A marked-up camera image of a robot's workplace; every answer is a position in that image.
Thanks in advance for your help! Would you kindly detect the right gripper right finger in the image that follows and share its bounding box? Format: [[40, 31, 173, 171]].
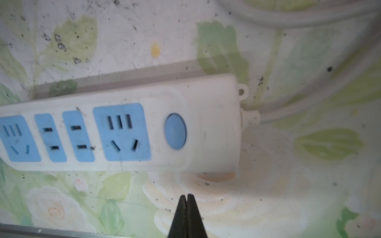
[[187, 194, 208, 238]]

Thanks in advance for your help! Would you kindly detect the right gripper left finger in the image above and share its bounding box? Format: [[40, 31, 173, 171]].
[[168, 195, 188, 238]]

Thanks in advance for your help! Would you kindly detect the white blue rectangular power strip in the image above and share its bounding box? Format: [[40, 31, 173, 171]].
[[1, 74, 249, 173]]

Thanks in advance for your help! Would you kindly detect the white power strip cord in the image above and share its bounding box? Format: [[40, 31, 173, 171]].
[[217, 0, 381, 126]]

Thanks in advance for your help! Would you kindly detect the aluminium front rail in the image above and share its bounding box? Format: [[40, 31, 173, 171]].
[[1, 224, 119, 238]]

